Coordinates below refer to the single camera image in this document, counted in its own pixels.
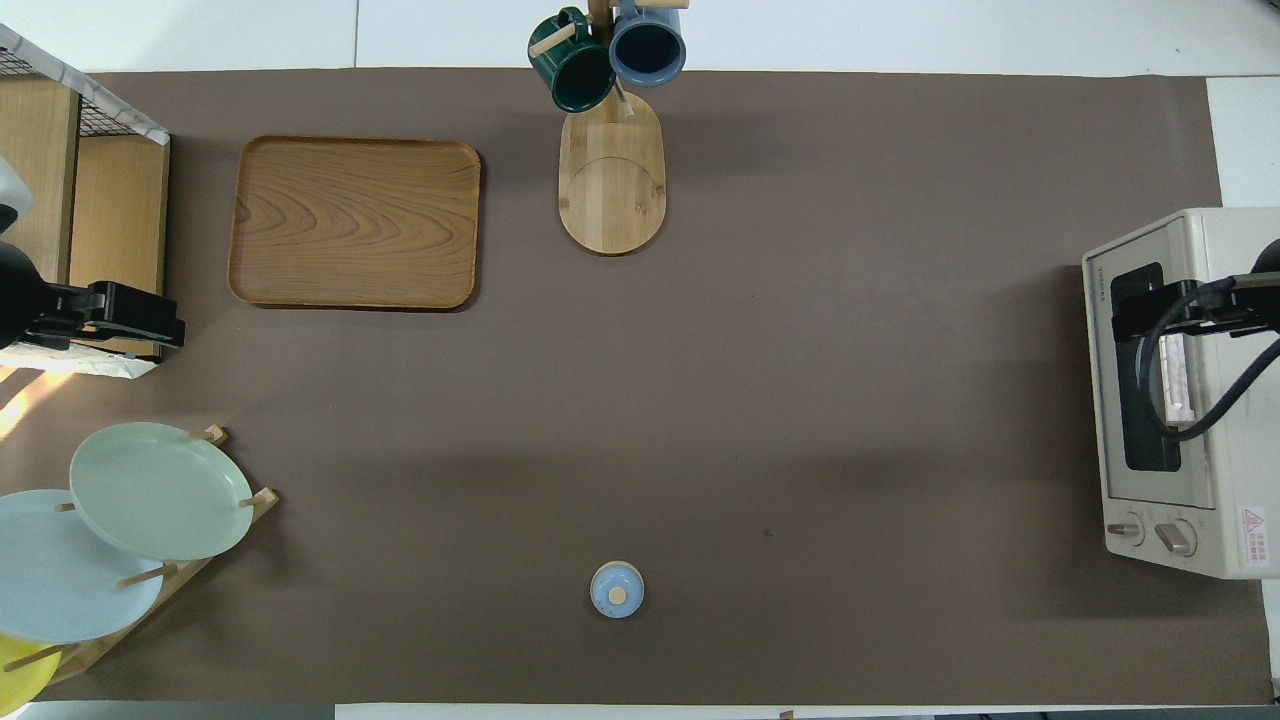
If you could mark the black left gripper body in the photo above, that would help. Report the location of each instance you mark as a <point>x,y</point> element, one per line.
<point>130,315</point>

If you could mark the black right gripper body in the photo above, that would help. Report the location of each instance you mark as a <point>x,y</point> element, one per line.
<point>1130,318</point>

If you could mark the glass oven door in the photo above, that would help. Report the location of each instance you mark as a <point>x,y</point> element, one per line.
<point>1100,400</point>

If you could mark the beige toaster oven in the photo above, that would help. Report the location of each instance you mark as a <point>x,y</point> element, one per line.
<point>1230,400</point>

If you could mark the silver oven knob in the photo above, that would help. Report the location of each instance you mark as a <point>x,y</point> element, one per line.
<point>1176,538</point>
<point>1125,530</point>

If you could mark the pale green plate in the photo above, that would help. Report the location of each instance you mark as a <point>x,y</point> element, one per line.
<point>160,490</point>

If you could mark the wooden serving tray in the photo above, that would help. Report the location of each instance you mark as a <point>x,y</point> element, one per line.
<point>355,222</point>

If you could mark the wooden plate rack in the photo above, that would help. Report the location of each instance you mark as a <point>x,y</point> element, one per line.
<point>210,555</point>

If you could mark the light blue racked plate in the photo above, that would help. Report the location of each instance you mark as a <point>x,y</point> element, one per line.
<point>60,590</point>

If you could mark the brown table mat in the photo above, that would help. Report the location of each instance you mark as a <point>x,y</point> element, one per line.
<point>800,400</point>

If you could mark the yellow plate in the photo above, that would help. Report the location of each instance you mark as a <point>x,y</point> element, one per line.
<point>20,675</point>

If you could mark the wooden mug tree stand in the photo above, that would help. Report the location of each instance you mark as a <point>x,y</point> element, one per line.
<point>612,190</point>

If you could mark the dark green mug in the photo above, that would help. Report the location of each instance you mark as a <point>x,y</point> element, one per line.
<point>575,70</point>

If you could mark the blue mug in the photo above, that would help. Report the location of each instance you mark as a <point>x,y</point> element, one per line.
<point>648,45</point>

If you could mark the small blue call bell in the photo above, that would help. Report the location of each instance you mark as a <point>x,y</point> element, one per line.
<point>617,590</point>

